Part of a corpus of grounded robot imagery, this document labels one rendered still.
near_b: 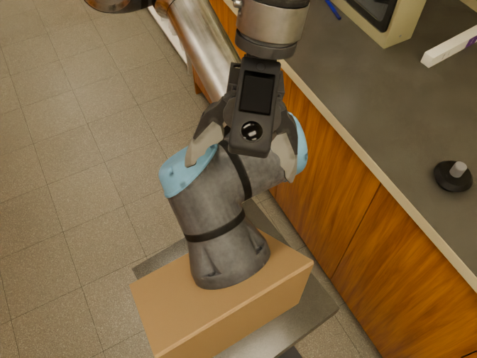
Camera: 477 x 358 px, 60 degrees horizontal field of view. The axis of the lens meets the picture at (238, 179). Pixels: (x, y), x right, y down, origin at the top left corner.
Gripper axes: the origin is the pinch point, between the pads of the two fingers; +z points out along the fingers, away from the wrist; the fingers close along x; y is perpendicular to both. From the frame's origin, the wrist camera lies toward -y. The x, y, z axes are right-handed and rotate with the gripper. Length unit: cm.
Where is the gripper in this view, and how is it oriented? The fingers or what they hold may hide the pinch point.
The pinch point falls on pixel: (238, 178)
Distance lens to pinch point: 58.7
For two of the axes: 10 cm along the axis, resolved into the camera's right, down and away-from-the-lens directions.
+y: 0.4, -6.4, 7.7
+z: -1.6, 7.5, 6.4
